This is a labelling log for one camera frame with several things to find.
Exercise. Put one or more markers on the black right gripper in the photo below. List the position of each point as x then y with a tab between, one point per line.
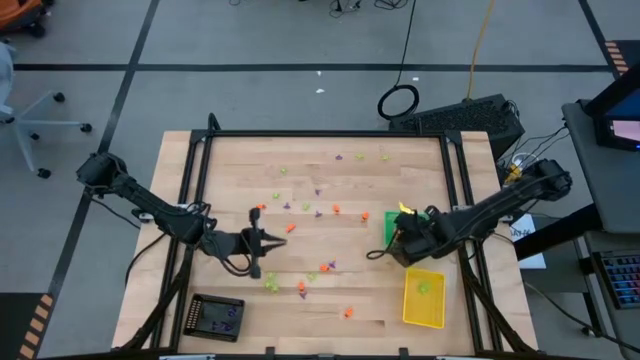
417	237

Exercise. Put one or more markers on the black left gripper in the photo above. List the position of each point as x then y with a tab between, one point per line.
235	244

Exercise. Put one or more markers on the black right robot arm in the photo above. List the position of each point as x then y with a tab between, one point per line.
490	207

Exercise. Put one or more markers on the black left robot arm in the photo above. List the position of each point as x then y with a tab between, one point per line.
150	205

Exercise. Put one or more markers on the green plastic basket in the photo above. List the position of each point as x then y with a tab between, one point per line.
390	225

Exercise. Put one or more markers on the yellow plastic basket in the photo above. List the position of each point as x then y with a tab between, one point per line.
430	310

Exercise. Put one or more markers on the black plastic basket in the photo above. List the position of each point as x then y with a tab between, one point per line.
205	320

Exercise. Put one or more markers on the white paper sheet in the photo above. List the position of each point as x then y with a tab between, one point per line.
522	230

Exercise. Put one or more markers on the black computer tower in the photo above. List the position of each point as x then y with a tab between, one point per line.
460	117

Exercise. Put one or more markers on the black desk crossbar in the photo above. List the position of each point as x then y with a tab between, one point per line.
555	235

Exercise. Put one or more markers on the grey desk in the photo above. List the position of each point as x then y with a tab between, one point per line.
600	190

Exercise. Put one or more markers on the backlit keyboard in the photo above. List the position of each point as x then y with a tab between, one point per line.
622	277

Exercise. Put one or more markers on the black computer monitor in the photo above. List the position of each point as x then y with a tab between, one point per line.
625	130

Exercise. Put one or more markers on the grey office chair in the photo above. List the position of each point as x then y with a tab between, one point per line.
30	122

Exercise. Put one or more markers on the orange chair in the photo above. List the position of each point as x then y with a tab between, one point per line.
20	12

